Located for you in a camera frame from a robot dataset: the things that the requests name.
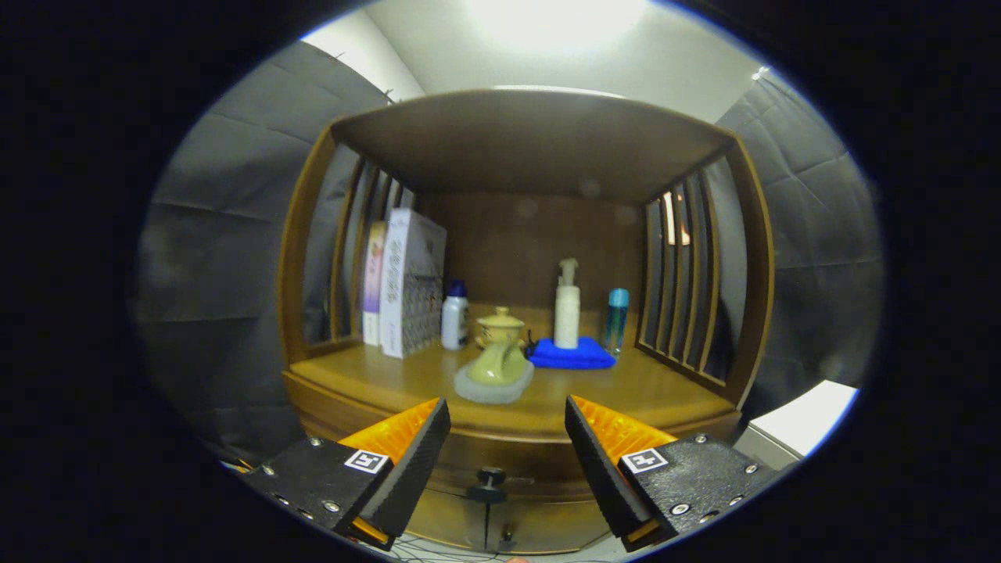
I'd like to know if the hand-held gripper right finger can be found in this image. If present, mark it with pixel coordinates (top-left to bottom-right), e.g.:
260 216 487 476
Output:
565 395 781 553

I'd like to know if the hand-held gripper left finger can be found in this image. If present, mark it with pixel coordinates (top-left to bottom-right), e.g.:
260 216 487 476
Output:
239 397 452 552

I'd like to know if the green scrubbing brush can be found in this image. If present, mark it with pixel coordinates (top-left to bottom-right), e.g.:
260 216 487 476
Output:
468 341 529 386

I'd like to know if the wooden cabinet door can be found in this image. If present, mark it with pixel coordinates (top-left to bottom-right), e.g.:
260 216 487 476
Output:
405 491 488 550
489 500 612 554

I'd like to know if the wooden countertop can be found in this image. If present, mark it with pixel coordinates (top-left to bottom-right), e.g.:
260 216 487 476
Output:
285 303 740 440

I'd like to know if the brown wooden cabinet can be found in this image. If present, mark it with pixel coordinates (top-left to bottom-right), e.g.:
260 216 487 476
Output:
278 88 775 554

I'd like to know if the folded blue cloth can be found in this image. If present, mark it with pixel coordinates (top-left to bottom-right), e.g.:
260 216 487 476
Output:
528 336 617 371

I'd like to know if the slim blue bottle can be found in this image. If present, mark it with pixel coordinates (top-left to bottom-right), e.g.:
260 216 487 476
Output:
604 288 630 357

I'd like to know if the white bottle with blue cap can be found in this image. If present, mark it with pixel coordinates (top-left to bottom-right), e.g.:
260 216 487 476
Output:
441 281 471 351

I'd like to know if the white pump bottle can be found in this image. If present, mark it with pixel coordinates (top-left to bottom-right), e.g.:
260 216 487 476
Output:
554 259 581 350

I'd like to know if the beige lidded teacup with saucer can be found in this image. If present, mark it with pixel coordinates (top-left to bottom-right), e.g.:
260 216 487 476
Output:
475 307 526 349

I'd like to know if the thick white patterned book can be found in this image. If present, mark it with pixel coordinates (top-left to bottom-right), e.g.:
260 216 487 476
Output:
379 208 448 359

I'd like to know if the purple book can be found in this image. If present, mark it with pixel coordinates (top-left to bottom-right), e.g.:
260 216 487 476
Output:
362 221 388 346

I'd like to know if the white appliance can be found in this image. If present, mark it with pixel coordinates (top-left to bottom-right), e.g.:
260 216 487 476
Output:
734 380 859 470

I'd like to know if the black backdrop cloth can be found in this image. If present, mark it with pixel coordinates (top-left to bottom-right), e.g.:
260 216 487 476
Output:
135 41 884 462

